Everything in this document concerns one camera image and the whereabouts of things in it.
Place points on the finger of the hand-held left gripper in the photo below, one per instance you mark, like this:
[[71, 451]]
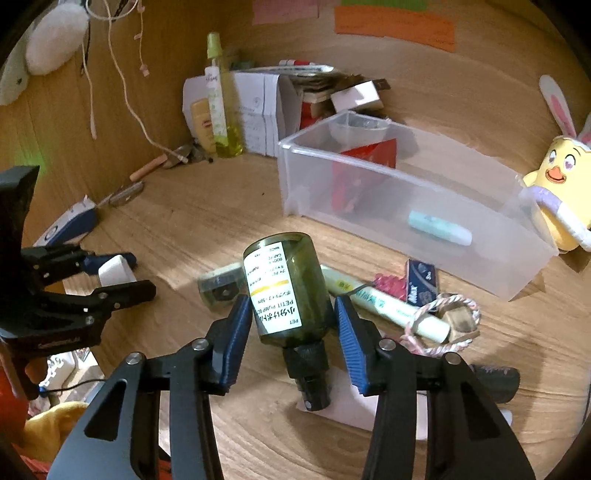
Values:
[[106, 300], [55, 265]]

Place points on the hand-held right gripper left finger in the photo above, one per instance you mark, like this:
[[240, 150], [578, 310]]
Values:
[[231, 344]]

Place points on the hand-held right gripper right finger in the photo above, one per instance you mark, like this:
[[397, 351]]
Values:
[[351, 344]]

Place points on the green pump bottle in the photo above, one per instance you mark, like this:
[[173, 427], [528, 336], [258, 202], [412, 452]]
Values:
[[281, 277]]

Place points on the clear plastic bin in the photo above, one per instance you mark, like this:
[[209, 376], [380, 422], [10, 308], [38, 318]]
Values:
[[461, 194]]

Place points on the blue and white device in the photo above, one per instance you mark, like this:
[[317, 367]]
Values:
[[69, 226]]

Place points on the long pale tube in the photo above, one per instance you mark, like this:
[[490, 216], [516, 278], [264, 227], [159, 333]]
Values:
[[388, 304]]

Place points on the white printed packet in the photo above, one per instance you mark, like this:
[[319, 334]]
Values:
[[64, 369]]

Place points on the blue staple box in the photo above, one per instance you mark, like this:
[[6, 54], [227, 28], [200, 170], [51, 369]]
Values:
[[421, 281]]

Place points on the small metal tool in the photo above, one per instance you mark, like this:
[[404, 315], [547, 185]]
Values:
[[124, 191]]

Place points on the clear small cube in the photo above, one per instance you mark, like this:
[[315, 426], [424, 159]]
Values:
[[459, 318]]

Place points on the short wooden stick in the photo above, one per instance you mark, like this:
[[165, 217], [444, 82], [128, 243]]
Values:
[[147, 167]]

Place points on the yellow cloth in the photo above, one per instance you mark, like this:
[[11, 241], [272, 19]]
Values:
[[51, 429]]

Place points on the red cloth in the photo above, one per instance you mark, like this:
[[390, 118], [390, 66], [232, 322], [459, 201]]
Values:
[[9, 406]]

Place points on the mint green tube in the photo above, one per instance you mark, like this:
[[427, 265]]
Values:
[[438, 228]]

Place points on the small metal clips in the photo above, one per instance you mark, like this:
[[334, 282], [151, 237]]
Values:
[[182, 154]]

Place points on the white fluffy plush toy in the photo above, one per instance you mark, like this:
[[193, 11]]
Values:
[[55, 41]]

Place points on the red snack packet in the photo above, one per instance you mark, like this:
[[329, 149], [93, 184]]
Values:
[[369, 154]]

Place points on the small yellow tube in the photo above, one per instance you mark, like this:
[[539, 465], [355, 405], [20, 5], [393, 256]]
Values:
[[201, 122]]

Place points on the yellow spray bottle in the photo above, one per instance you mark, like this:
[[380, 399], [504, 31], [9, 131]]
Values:
[[226, 115]]

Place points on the red books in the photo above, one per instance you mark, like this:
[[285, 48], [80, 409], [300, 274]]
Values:
[[310, 113]]

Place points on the small white box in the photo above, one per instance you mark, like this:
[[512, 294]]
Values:
[[355, 98]]

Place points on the yellow chick plush toy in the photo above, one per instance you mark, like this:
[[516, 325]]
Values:
[[563, 184]]

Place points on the red and white marker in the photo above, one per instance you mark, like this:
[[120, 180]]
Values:
[[295, 62]]

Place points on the orange sticky note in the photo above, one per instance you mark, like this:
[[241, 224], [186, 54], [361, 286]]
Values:
[[397, 27]]

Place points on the pink sticky note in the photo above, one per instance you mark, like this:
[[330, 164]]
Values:
[[286, 9]]

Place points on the green sticky note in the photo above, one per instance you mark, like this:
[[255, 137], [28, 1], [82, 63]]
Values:
[[383, 3]]

